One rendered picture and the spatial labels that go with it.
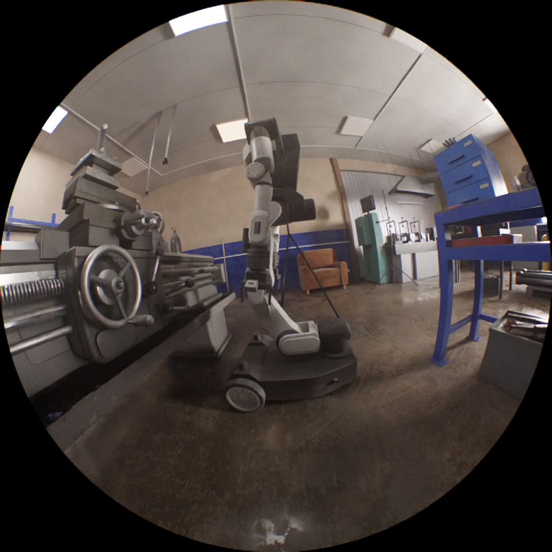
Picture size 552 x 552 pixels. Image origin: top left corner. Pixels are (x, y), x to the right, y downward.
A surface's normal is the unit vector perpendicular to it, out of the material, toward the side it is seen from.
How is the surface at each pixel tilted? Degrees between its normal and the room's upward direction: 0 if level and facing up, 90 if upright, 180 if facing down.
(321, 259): 99
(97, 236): 90
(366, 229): 90
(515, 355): 90
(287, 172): 115
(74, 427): 90
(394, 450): 0
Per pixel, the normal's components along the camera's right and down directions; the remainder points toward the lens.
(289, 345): -0.10, 0.08
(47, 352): 0.99, -0.13
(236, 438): -0.13, -0.99
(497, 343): -0.99, 0.14
